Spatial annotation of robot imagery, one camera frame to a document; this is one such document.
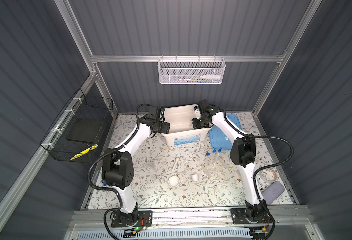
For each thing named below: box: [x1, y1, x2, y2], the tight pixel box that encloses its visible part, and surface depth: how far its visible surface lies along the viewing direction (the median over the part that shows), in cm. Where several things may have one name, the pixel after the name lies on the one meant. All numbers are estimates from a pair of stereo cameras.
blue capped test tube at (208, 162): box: [205, 152, 212, 175], surface depth 93 cm
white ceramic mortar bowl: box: [168, 175, 180, 187], surface depth 86 cm
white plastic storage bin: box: [161, 104, 213, 146], surface depth 102 cm
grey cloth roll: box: [261, 181, 285, 205], surface depth 80 cm
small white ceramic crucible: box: [191, 174, 200, 182], surface depth 86 cm
